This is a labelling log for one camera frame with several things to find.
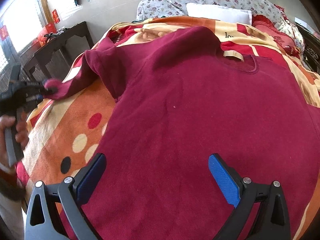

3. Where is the maroon fleece sweater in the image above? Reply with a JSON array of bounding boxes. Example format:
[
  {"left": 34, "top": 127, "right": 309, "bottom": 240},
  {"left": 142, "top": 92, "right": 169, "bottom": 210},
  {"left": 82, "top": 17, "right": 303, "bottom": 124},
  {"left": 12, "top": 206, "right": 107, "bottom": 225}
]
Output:
[{"left": 47, "top": 26, "right": 319, "bottom": 239}]

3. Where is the person's left hand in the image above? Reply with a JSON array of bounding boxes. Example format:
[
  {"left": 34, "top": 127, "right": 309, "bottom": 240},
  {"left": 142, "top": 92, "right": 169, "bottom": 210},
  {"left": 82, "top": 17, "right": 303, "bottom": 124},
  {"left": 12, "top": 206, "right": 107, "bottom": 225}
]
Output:
[{"left": 0, "top": 112, "right": 29, "bottom": 175}]

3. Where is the dark wooden side table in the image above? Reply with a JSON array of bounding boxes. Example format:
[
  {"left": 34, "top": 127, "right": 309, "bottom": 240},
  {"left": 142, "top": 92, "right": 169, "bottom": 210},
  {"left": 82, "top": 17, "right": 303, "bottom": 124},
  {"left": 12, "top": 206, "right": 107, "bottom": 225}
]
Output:
[{"left": 23, "top": 21, "right": 94, "bottom": 81}]

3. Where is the dark carved wooden headboard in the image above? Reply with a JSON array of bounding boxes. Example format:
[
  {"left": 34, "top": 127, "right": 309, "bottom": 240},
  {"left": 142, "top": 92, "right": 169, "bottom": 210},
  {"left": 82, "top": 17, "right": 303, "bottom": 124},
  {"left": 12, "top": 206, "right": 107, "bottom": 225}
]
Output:
[{"left": 296, "top": 23, "right": 319, "bottom": 74}]

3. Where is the red embroidered pillow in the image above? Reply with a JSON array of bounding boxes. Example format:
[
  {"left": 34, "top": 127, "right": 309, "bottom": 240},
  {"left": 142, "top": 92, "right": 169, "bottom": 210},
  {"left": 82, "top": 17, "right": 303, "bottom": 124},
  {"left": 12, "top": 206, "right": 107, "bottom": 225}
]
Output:
[{"left": 252, "top": 15, "right": 305, "bottom": 58}]

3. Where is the white pillow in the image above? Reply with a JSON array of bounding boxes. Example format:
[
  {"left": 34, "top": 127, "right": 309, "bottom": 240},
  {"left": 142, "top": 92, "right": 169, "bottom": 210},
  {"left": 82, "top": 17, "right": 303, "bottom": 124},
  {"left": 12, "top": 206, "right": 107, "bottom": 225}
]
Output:
[{"left": 186, "top": 3, "right": 252, "bottom": 25}]

